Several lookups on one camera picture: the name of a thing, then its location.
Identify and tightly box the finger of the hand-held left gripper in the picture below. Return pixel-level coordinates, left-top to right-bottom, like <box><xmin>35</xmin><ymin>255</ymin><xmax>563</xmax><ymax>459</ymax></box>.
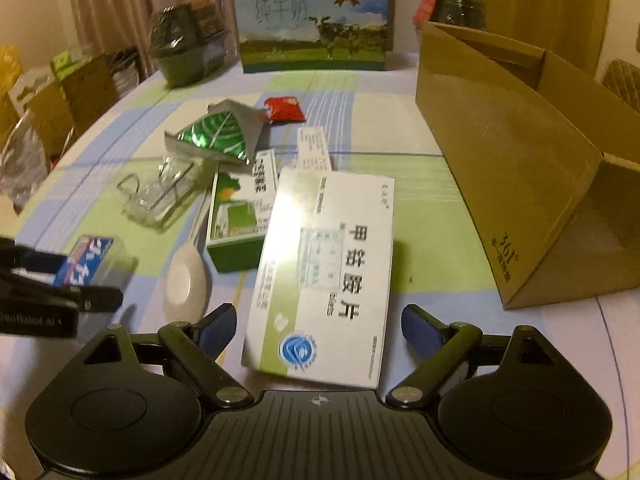
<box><xmin>0</xmin><ymin>236</ymin><xmax>69</xmax><ymax>287</ymax></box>
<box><xmin>0</xmin><ymin>271</ymin><xmax>124</xmax><ymax>314</ymax></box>

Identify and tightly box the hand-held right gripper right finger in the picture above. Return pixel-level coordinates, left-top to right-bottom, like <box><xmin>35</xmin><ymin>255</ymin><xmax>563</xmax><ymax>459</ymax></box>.
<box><xmin>385</xmin><ymin>303</ymin><xmax>556</xmax><ymax>408</ymax></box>

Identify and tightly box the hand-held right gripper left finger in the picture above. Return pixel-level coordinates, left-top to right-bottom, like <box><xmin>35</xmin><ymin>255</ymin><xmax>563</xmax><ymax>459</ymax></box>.
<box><xmin>82</xmin><ymin>302</ymin><xmax>253</xmax><ymax>408</ymax></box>

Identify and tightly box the blue tissue pack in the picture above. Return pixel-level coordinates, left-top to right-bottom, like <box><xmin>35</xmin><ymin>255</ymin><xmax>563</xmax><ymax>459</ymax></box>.
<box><xmin>55</xmin><ymin>234</ymin><xmax>138</xmax><ymax>288</ymax></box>

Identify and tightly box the green medicine box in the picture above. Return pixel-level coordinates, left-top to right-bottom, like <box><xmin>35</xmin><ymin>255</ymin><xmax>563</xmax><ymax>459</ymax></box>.
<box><xmin>206</xmin><ymin>149</ymin><xmax>279</xmax><ymax>273</ymax></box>

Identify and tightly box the large white medicine box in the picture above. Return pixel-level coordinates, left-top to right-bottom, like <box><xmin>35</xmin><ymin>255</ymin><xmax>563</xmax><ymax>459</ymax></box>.
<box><xmin>241</xmin><ymin>167</ymin><xmax>397</xmax><ymax>391</ymax></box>

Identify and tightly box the clear plastic container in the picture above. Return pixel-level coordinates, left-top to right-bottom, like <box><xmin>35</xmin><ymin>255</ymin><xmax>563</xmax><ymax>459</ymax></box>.
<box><xmin>117</xmin><ymin>155</ymin><xmax>198</xmax><ymax>233</ymax></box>

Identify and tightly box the brown cardboard box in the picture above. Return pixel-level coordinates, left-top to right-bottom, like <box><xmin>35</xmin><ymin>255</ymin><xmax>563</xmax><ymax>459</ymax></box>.
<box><xmin>415</xmin><ymin>20</ymin><xmax>640</xmax><ymax>312</ymax></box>

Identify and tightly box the desktop with checked tablecloth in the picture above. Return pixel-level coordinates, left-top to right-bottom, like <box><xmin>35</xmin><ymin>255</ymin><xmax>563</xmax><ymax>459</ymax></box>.
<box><xmin>0</xmin><ymin>50</ymin><xmax>640</xmax><ymax>480</ymax></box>

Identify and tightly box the white plastic spoon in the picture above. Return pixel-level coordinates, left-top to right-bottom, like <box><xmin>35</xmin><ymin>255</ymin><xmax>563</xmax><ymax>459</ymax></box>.
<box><xmin>165</xmin><ymin>195</ymin><xmax>212</xmax><ymax>320</ymax></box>

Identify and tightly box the grey plastic bag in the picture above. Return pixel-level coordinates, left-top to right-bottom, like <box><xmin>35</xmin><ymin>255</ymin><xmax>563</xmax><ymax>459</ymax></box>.
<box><xmin>0</xmin><ymin>115</ymin><xmax>51</xmax><ymax>211</ymax></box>

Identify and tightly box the brown gift box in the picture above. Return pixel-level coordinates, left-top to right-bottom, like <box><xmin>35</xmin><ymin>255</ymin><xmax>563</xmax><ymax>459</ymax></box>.
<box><xmin>10</xmin><ymin>52</ymin><xmax>118</xmax><ymax>156</ymax></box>

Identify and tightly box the yellow plastic bag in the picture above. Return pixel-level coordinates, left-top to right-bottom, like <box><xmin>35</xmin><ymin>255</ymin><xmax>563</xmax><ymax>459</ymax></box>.
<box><xmin>0</xmin><ymin>45</ymin><xmax>23</xmax><ymax>111</ymax></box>

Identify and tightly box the green foil packet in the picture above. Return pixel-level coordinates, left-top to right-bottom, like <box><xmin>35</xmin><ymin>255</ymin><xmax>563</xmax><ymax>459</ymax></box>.
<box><xmin>164</xmin><ymin>99</ymin><xmax>268</xmax><ymax>166</ymax></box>

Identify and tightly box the slim white paper box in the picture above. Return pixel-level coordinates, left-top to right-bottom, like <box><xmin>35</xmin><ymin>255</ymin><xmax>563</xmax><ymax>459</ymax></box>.
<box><xmin>296</xmin><ymin>126</ymin><xmax>333</xmax><ymax>173</ymax></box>

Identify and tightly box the small red packet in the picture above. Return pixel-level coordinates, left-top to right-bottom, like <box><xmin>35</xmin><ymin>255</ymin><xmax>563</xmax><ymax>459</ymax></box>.
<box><xmin>263</xmin><ymin>96</ymin><xmax>307</xmax><ymax>124</ymax></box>

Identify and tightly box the blue cow-print milk carton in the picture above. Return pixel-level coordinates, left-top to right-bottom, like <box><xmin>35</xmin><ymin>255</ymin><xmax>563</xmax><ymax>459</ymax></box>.
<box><xmin>231</xmin><ymin>0</ymin><xmax>393</xmax><ymax>75</ymax></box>

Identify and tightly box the chair with quilted cover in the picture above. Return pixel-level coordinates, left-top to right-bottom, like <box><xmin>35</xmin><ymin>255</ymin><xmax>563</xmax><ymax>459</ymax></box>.
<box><xmin>600</xmin><ymin>59</ymin><xmax>640</xmax><ymax>106</ymax></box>

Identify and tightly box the red lidded container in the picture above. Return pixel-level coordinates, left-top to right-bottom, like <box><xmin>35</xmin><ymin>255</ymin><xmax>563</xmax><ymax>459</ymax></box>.
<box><xmin>412</xmin><ymin>0</ymin><xmax>441</xmax><ymax>26</ymax></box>

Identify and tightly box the black wrapped bowl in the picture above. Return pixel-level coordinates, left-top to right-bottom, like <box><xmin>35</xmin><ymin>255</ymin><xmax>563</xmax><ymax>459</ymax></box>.
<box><xmin>432</xmin><ymin>0</ymin><xmax>487</xmax><ymax>25</ymax></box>

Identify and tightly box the wooden door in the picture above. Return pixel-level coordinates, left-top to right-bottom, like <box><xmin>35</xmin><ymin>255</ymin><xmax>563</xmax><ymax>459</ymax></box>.
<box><xmin>460</xmin><ymin>0</ymin><xmax>613</xmax><ymax>81</ymax></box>

